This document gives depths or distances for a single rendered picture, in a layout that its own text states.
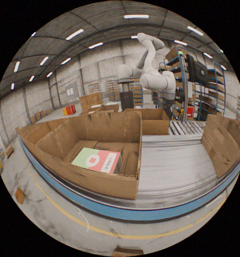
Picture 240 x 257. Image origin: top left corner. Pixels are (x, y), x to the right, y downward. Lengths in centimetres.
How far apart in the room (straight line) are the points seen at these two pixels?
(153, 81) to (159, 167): 42
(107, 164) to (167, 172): 22
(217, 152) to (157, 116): 70
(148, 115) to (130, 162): 64
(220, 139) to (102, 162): 50
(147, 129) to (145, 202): 50
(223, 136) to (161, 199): 35
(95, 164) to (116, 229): 103
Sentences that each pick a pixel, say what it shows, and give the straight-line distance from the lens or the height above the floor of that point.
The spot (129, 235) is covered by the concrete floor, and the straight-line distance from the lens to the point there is 120.
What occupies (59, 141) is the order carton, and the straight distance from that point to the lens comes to 47.
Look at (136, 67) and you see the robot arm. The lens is 124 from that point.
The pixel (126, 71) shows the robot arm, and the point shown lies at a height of 137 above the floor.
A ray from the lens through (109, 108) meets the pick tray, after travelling 162.
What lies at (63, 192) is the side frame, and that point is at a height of 91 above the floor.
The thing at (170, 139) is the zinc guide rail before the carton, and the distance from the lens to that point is 48.
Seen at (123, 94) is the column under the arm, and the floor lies 104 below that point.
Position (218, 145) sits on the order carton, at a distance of 46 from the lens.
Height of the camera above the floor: 116
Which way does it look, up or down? 28 degrees down
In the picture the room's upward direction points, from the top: 9 degrees counter-clockwise
